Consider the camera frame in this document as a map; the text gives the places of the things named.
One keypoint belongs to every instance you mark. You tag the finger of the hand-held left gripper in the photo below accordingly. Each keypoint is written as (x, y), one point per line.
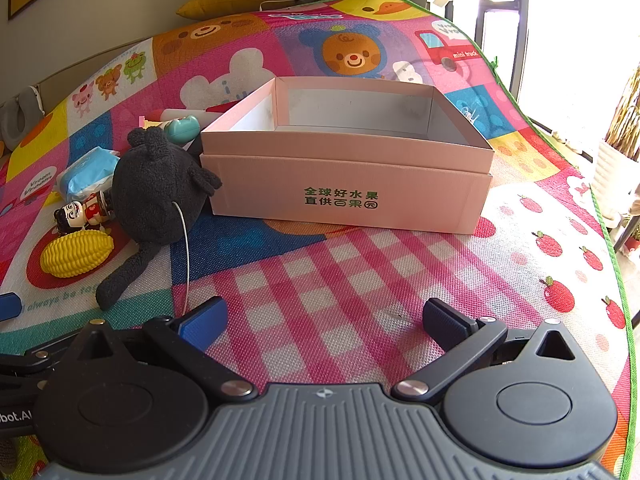
(30, 360)
(9, 306)

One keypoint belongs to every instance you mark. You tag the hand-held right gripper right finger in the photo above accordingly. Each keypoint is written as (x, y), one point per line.
(442, 321)

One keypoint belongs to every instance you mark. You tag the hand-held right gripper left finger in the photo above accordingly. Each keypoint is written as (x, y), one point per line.
(202, 321)

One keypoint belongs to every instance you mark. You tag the yellow corn toy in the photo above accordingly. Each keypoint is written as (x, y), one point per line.
(75, 255)

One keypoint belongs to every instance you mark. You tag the red and black figurine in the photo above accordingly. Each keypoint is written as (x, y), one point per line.
(90, 210)

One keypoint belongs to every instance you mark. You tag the black plush toy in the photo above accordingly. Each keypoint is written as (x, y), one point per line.
(150, 195)

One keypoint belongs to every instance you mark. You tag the pink cardboard box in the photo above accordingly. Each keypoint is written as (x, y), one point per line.
(350, 200)

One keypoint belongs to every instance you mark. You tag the blue tissue pack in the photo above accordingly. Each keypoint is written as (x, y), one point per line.
(87, 170)

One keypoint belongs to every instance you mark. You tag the mushroom-hat toy figure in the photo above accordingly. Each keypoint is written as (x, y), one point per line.
(180, 129)

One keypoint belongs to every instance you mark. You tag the colourful printed play mat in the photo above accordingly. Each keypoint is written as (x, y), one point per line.
(350, 270)

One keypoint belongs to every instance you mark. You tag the grey neck pillow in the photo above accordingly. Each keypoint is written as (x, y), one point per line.
(15, 120)

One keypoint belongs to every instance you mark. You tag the small potted plant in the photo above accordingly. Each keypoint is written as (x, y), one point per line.
(631, 235)

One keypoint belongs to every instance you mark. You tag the white plant pot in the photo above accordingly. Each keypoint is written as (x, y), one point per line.
(612, 180)

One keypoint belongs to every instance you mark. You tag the beige sofa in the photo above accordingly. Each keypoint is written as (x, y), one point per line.
(75, 75)

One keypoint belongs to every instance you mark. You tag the dry bamboo plant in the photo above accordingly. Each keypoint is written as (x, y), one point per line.
(625, 115)

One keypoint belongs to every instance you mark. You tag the yellow pillow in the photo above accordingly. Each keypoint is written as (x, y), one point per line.
(230, 2)

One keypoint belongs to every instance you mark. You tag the dark window frame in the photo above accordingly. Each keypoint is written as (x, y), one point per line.
(520, 35)

